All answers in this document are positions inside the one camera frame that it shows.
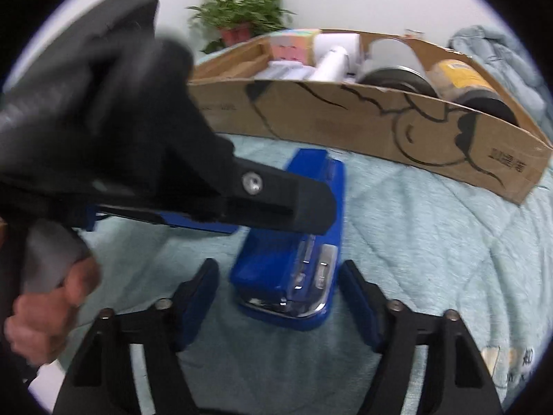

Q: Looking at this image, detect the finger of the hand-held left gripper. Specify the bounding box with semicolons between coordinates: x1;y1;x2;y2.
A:
86;206;240;235
225;158;338;235

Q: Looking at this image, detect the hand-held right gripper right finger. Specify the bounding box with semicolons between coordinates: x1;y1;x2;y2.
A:
338;260;504;415

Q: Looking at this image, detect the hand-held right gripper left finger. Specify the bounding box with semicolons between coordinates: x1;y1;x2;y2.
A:
52;258;220;415

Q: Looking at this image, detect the blue stapler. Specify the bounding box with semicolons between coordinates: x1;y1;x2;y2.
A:
229;149;346;331

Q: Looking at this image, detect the large cardboard box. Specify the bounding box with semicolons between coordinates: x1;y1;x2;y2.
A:
188;29;553;206

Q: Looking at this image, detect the colourful cartoon printed box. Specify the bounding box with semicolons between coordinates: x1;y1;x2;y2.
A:
255;63;312;82

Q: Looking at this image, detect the white printed bottle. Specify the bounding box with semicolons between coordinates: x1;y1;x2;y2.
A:
310;47;352;83

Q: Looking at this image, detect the pastel puzzle cube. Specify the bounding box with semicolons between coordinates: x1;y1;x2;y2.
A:
268;29;322;65

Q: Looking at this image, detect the silver metal can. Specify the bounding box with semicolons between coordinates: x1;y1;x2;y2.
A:
360;39;437;96

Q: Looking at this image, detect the white lint roller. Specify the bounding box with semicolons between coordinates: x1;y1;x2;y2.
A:
320;32;361;74

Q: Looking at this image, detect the yellow label black jar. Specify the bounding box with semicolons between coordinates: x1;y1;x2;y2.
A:
430;61;519;126

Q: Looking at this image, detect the person's left hand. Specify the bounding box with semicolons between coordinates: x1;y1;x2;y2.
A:
4;255;102;365

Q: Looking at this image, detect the teal quilted bed blanket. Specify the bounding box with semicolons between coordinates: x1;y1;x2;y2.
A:
56;134;553;411

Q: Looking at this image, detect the potted plant in red pot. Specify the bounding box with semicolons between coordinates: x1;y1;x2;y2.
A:
188;0;297;53

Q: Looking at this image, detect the grey blue folded duvet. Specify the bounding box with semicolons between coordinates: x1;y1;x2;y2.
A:
449;26;547;117

